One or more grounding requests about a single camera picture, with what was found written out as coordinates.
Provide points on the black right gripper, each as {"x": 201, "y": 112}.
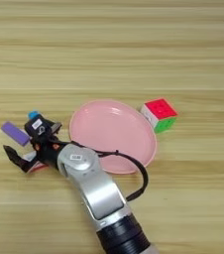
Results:
{"x": 49, "y": 150}

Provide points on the pink round plate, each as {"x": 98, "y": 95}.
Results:
{"x": 112, "y": 135}

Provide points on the colourful puzzle cube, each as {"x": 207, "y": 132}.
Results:
{"x": 160, "y": 114}

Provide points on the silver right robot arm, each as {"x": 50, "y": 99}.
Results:
{"x": 97, "y": 188}

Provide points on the purple eraser block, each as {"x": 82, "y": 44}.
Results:
{"x": 15, "y": 133}

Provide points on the blue eraser block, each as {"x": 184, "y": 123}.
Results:
{"x": 34, "y": 115}

